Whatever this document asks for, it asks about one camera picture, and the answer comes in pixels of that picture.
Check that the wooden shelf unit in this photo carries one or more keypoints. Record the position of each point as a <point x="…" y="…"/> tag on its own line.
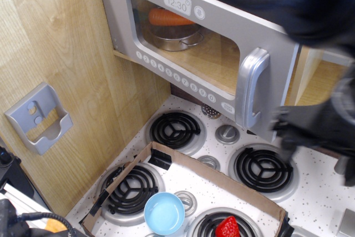
<point x="314" y="73"/>

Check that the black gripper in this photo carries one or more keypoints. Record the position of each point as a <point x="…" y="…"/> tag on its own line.
<point x="326" y="125"/>

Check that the light blue bowl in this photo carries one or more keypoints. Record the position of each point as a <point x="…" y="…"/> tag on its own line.
<point x="164" y="213"/>

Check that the clear ring knob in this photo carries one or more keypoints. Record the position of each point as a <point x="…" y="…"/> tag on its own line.
<point x="188" y="200"/>
<point x="210" y="161"/>

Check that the grey toy microwave door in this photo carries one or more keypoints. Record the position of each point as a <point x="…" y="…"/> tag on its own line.
<point x="237" y="63"/>

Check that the grey stove knob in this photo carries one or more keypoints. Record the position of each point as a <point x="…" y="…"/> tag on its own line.
<point x="227" y="134"/>

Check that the grey faucet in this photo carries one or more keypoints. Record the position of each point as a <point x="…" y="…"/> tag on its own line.
<point x="341" y="164"/>

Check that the hanging metal strainer spoon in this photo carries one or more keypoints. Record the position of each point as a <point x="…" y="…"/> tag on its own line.
<point x="210" y="112"/>

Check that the black burner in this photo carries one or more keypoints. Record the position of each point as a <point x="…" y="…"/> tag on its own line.
<point x="178" y="130"/>
<point x="206" y="223"/>
<point x="260" y="167"/>
<point x="125" y="206"/>

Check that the small steel pot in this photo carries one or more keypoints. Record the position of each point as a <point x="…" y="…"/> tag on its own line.
<point x="176" y="38"/>

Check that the clear ring knob front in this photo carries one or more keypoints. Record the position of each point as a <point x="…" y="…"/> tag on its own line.
<point x="188" y="200"/>

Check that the orange toy carrot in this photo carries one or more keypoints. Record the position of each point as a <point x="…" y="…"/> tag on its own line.
<point x="163" y="17"/>

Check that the grey wall holder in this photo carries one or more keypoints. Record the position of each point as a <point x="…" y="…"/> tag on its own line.
<point x="32" y="110"/>

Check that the back left black burner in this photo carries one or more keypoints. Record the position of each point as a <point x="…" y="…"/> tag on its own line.
<point x="178" y="130"/>

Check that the clear ring knob back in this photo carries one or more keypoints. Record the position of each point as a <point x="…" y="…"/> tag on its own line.
<point x="210" y="161"/>

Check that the back right black burner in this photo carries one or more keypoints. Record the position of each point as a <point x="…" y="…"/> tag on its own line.
<point x="260" y="167"/>

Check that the brown cardboard tray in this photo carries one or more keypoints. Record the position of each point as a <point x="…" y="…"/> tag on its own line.
<point x="164" y="157"/>

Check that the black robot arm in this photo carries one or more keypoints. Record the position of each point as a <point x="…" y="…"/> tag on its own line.
<point x="317" y="24"/>

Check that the front left black burner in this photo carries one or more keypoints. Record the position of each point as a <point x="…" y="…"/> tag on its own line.
<point x="125" y="206"/>

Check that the front right black burner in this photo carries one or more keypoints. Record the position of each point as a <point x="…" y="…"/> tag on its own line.
<point x="206" y="223"/>

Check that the red toy strawberry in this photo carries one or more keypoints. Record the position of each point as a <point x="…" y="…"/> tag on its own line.
<point x="228" y="228"/>

